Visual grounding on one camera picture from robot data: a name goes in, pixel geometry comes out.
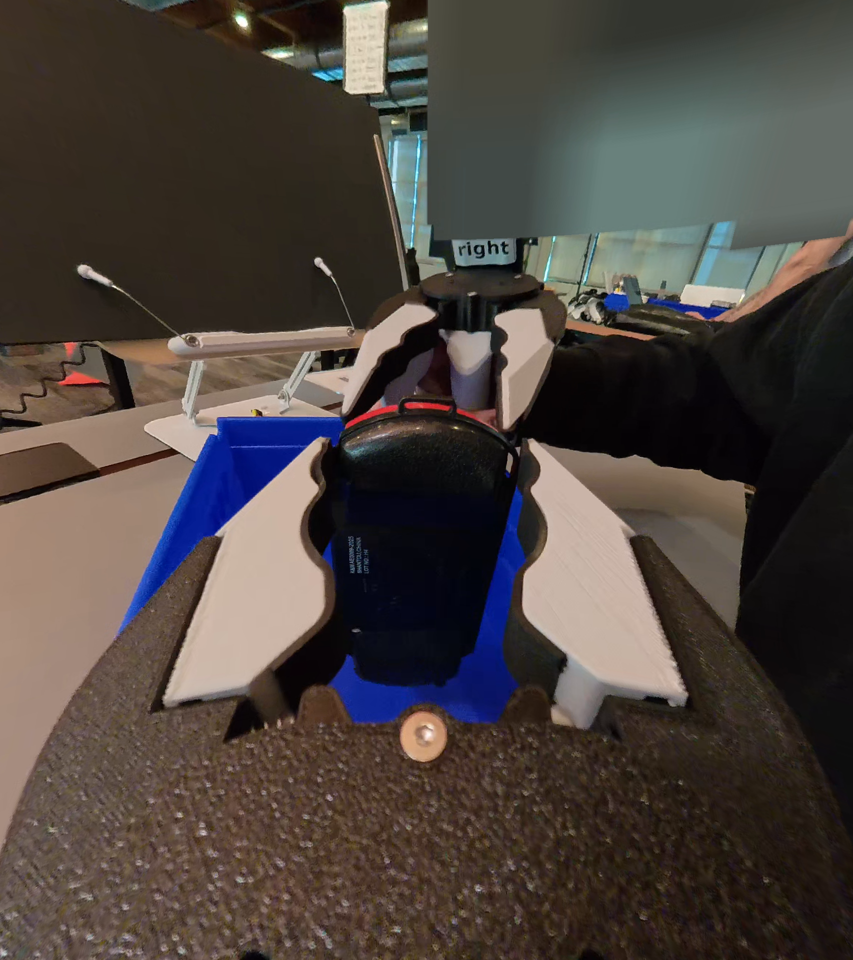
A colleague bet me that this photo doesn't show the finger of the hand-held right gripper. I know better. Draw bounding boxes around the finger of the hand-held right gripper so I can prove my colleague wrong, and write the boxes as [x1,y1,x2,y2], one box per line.
[491,306,557,444]
[340,303,444,423]

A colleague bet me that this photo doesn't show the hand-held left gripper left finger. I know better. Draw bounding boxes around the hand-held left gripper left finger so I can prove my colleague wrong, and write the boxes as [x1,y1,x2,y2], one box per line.
[162,437,341,727]

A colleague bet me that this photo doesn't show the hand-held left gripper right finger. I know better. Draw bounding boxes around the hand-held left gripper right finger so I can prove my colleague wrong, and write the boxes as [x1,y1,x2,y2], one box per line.
[503,439,690,730]

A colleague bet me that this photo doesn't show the blue plastic bin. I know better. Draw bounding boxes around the blue plastic bin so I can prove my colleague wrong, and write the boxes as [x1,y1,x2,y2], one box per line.
[117,416,525,725]

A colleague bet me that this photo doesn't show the red handheld game toy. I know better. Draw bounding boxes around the red handheld game toy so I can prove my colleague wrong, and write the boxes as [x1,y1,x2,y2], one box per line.
[327,397,521,685]

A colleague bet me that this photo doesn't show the person's right forearm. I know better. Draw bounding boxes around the person's right forearm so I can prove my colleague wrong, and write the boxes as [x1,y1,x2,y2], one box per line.
[520,225,853,489]

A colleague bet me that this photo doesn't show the white laptop stand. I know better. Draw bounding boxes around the white laptop stand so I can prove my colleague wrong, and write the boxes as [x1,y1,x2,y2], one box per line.
[143,326,368,462]

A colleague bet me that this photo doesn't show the large black board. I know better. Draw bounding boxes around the large black board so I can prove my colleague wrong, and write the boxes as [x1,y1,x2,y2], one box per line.
[0,0,409,346]

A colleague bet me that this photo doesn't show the dark desk flap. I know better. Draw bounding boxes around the dark desk flap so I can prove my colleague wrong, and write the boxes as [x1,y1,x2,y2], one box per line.
[0,442,101,515]

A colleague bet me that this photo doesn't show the red floor marker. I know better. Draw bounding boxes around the red floor marker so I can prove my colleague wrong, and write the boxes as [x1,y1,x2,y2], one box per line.
[59,341,109,387]

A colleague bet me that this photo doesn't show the white-tipped wire clip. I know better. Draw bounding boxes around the white-tipped wire clip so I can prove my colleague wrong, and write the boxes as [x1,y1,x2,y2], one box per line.
[76,264,199,348]
[314,257,356,335]

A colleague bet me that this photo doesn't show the white paper wall list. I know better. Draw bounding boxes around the white paper wall list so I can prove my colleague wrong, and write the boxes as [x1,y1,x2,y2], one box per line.
[342,0,390,96]

